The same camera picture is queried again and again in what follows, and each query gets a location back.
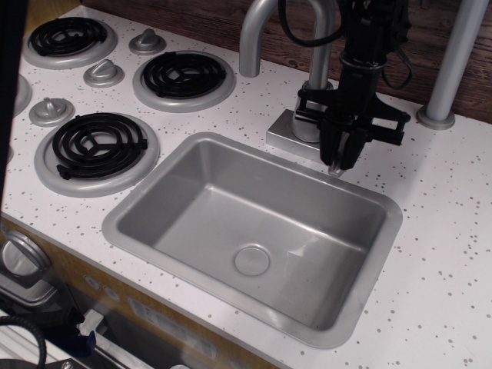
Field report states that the black floor cable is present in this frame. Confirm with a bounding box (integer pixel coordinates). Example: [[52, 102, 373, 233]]
[[0, 313, 58, 369]]

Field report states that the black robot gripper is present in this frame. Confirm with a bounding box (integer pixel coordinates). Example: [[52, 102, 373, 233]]
[[298, 57, 410, 170]]

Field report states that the silver stove knob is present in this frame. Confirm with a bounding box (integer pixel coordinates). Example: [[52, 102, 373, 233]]
[[128, 28, 167, 55], [83, 59, 125, 88], [28, 98, 75, 128]]

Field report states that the far left stove burner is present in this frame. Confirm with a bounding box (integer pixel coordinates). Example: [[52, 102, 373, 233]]
[[14, 74, 32, 117]]

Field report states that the top silver stove knob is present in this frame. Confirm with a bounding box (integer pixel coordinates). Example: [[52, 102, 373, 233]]
[[128, 28, 167, 55]]

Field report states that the silver curved faucet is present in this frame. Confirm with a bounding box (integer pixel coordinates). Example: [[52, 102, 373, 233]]
[[239, 1, 335, 162]]

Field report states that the front right stove burner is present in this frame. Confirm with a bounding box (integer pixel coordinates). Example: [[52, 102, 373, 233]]
[[35, 113, 160, 198]]

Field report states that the stove burner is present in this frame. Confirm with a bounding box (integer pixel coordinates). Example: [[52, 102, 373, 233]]
[[14, 74, 32, 117], [132, 51, 235, 113], [22, 17, 118, 70], [35, 113, 160, 198]]

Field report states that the silver faucet lever handle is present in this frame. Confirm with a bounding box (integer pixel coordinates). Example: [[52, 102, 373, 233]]
[[328, 153, 345, 178]]

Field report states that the lower silver stove knob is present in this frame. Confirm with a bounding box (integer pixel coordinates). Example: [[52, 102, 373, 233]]
[[28, 98, 75, 128]]

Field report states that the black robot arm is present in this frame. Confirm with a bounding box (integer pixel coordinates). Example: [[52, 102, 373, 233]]
[[7, 1, 409, 211]]

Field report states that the middle silver stove knob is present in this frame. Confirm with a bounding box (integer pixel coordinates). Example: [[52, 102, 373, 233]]
[[83, 59, 125, 88]]

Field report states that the silver round oven dial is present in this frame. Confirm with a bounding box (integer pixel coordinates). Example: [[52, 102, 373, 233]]
[[1, 231, 51, 288]]

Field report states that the back left stove burner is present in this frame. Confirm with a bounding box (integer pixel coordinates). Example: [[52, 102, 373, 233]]
[[22, 17, 118, 70]]

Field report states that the grey vertical support pole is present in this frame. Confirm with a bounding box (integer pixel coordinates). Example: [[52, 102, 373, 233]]
[[417, 0, 488, 131]]

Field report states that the grey rectangular sink basin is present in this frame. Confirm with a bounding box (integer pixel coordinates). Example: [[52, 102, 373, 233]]
[[102, 132, 403, 349]]

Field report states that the back right stove burner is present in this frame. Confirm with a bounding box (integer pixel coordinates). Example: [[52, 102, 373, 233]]
[[132, 51, 235, 113]]

